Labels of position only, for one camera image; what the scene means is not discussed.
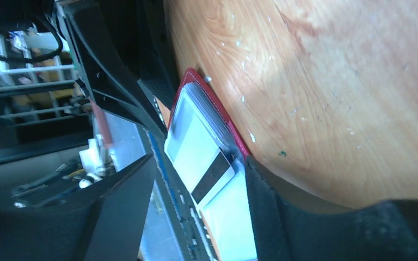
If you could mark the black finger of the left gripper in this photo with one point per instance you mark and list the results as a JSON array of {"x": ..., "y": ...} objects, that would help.
[
  {"x": 110, "y": 83},
  {"x": 157, "y": 62}
]

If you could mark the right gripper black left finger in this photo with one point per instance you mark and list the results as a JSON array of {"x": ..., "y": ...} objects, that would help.
[{"x": 59, "y": 222}]

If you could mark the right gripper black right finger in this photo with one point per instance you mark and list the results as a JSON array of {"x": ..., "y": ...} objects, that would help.
[{"x": 290, "y": 224}]

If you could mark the red leather card holder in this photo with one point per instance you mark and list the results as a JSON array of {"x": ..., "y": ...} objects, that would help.
[{"x": 227, "y": 217}]

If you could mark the white magnetic stripe card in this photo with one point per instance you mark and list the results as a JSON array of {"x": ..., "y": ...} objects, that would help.
[{"x": 196, "y": 156}]

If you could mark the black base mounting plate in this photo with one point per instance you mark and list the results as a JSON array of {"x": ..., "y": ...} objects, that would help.
[{"x": 180, "y": 209}]

